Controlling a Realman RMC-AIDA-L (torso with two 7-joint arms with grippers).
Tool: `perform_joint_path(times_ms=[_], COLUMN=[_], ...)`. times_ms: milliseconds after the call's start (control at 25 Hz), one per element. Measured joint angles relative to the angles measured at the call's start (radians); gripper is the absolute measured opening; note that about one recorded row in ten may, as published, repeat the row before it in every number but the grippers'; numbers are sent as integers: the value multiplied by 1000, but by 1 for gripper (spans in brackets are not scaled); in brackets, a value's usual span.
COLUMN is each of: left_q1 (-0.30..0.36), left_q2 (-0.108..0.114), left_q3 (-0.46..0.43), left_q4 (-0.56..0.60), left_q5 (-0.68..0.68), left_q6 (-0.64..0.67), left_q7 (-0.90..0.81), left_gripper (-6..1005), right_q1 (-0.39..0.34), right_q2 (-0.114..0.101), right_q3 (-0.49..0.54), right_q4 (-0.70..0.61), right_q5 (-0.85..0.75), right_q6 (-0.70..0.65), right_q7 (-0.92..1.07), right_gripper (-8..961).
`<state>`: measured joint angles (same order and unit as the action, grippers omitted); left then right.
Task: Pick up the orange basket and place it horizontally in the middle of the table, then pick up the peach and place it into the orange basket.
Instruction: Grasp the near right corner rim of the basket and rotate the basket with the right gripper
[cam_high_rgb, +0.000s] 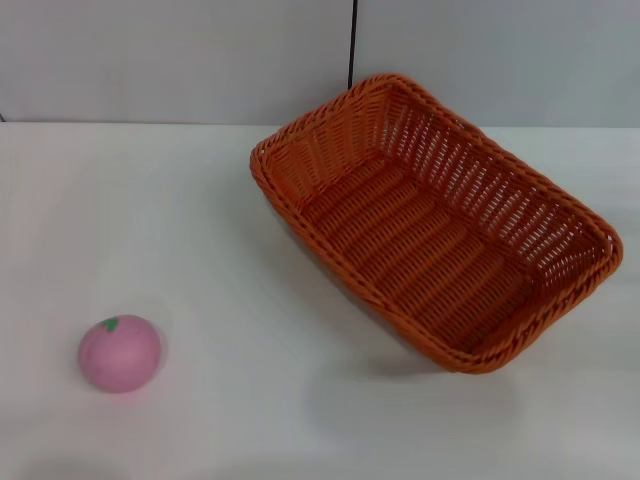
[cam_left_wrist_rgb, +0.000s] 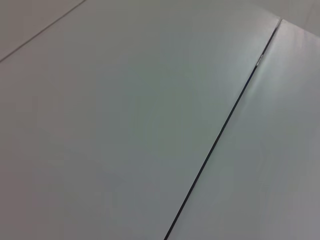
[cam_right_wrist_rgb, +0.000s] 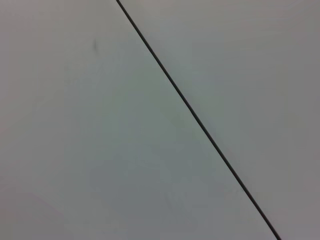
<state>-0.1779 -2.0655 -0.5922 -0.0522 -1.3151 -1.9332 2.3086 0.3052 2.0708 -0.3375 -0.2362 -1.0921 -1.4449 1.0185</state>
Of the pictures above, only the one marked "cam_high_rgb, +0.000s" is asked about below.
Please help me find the orange woven plastic basket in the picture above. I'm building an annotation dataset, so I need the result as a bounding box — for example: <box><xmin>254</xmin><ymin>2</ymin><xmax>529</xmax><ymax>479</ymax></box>
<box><xmin>249</xmin><ymin>72</ymin><xmax>625</xmax><ymax>375</ymax></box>

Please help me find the pink toy peach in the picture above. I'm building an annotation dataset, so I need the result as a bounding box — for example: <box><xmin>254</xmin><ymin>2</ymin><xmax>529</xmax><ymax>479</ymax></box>
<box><xmin>77</xmin><ymin>314</ymin><xmax>163</xmax><ymax>395</ymax></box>

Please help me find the black vertical wall strip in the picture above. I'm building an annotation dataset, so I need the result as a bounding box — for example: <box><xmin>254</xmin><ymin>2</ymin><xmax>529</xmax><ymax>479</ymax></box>
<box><xmin>345</xmin><ymin>0</ymin><xmax>360</xmax><ymax>93</ymax></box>

